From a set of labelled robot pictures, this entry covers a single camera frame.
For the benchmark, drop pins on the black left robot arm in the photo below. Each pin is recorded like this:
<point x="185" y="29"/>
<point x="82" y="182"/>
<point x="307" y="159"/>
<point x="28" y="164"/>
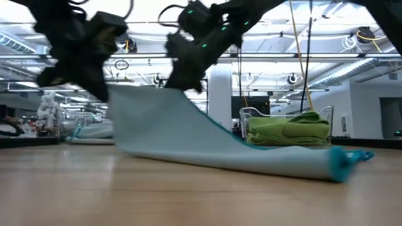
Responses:
<point x="63" y="19"/>

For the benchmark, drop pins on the blue microfiber towel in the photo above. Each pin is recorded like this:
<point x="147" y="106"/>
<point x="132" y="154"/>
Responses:
<point x="91" y="140"/>
<point x="97" y="130"/>
<point x="188" y="141"/>

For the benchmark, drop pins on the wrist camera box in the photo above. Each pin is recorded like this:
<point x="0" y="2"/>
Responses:
<point x="179" y="47"/>
<point x="51" y="77"/>

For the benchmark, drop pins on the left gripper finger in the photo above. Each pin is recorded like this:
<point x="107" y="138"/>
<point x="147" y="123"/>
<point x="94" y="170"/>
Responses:
<point x="99" y="91"/>

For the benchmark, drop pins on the green microfiber towel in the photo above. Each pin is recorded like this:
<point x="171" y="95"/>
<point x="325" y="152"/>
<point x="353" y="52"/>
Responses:
<point x="282" y="130"/>
<point x="309" y="117"/>
<point x="282" y="142"/>

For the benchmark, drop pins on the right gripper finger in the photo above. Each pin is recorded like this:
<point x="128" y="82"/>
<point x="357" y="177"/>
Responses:
<point x="185" y="83"/>

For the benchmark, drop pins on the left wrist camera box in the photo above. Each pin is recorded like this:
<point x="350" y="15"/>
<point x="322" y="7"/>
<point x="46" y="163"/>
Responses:
<point x="51" y="77"/>

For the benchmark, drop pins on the dark background cabinet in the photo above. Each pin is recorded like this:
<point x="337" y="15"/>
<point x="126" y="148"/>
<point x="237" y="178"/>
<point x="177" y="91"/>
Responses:
<point x="251" y="105"/>

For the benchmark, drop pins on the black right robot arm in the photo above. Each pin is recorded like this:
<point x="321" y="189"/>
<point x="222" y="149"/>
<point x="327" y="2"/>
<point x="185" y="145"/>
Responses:
<point x="245" y="12"/>

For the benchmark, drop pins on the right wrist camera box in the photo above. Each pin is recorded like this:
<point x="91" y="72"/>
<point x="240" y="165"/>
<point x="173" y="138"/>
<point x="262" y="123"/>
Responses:
<point x="179" y="47"/>

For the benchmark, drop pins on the clear plastic basket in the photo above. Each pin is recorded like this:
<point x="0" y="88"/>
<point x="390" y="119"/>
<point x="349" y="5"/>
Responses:
<point x="84" y="117"/>
<point x="245" y="122"/>

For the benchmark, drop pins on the white robot figure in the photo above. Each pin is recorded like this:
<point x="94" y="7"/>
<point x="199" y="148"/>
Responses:
<point x="47" y="108"/>

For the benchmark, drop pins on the small black ceiling reel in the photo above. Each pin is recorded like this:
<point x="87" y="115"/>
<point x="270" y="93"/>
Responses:
<point x="292" y="78"/>

